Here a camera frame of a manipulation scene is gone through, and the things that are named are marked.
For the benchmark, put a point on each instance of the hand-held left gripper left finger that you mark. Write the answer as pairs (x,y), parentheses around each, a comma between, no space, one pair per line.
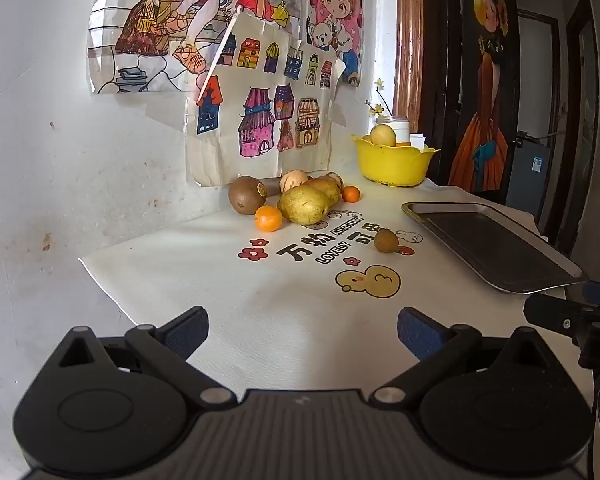
(187,334)

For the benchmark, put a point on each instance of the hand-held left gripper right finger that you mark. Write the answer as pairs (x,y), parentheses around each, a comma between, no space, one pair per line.
(416,334)

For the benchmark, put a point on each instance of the metal tray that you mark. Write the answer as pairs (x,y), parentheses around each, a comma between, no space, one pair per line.
(485,245)

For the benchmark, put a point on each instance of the small brown round kiwi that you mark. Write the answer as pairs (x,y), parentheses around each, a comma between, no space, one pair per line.
(386,240)

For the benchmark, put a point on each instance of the small orange tangerine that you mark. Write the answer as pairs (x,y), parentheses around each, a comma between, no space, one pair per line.
(268,218)
(350,193)

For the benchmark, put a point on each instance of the brown kiwi with sticker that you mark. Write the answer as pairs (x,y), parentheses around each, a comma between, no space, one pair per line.
(247,194)

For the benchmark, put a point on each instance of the large green-brown mango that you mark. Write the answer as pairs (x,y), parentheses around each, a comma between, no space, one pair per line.
(304,205)

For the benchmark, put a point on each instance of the brownish yellow pear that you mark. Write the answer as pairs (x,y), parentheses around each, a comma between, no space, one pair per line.
(326,186)

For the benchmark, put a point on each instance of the striped pepino melon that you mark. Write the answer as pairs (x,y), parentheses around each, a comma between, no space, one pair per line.
(293,180)
(336,177)

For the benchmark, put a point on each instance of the white printed table mat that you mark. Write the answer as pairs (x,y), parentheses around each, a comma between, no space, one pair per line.
(280,310)

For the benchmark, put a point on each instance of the blue grey box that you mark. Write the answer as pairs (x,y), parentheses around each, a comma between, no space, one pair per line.
(527,175)

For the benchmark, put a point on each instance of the yellow plastic bowl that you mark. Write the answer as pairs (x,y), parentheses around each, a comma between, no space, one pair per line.
(392,162)

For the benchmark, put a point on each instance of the white paper card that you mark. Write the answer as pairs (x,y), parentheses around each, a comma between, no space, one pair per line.
(418,140)

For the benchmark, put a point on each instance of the pale yellow round pear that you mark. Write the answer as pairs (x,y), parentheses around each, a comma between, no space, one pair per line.
(383,135)

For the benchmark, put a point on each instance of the painting of woman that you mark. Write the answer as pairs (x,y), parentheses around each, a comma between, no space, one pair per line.
(485,110)

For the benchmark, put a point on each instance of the yellow flower twig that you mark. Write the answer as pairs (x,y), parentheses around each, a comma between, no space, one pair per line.
(379,105)

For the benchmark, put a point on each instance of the houses drawing on paper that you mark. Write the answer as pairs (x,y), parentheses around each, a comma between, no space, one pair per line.
(260,75)

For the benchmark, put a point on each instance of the large coloured figure drawing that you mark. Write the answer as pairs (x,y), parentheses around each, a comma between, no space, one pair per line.
(145,25)

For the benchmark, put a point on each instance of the dark door frame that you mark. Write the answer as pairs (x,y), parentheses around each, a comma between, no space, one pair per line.
(577,60)

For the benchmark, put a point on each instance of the brown wooden door frame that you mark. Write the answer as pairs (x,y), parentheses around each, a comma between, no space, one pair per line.
(409,35)

